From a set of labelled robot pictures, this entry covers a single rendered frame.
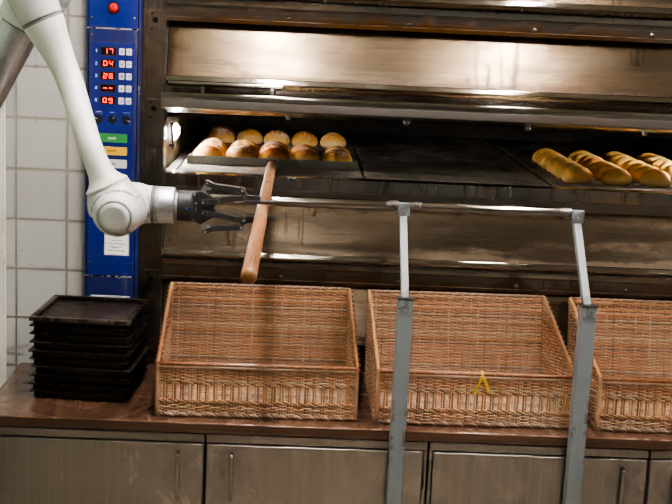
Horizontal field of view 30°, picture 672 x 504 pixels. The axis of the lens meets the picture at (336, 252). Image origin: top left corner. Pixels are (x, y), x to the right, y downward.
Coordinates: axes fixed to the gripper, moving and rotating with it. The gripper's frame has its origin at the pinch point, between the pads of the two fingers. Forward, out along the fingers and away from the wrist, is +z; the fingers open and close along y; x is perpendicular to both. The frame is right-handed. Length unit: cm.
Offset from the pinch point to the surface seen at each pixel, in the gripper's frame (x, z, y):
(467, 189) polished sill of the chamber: -75, 61, 3
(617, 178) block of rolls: -89, 110, -1
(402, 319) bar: -16, 37, 30
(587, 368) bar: -15, 87, 41
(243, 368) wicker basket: -26, -4, 47
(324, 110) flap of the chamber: -61, 16, -20
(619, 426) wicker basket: -26, 100, 60
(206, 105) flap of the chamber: -61, -18, -20
